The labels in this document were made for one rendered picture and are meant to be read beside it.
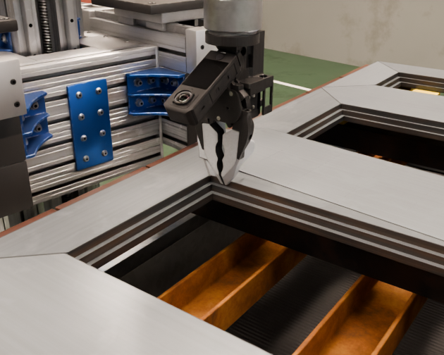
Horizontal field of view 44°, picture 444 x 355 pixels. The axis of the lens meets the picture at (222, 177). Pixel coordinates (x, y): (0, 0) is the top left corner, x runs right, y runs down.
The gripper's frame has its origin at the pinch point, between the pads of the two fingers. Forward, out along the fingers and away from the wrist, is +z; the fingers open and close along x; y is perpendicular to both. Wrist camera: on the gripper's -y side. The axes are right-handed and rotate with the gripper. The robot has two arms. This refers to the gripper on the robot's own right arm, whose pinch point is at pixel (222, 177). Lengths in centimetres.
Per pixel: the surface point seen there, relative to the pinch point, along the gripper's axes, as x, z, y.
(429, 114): -14, 0, 49
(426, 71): -2, 0, 84
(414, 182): -22.2, 0.6, 16.0
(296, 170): -6.5, 0.6, 10.0
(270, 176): -4.5, 0.7, 5.7
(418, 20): 103, 36, 419
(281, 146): 0.3, 0.6, 17.1
